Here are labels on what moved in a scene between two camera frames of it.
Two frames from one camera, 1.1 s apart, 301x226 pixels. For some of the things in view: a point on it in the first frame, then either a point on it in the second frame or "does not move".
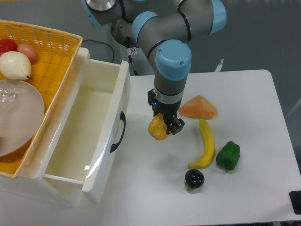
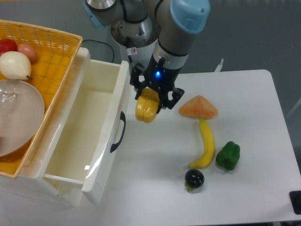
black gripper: (169, 111) to (159, 77)
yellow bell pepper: (157, 128) to (146, 105)
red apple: (7, 45) does not move
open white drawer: (88, 135) does not move
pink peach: (28, 51) does not move
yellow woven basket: (56, 54) does not move
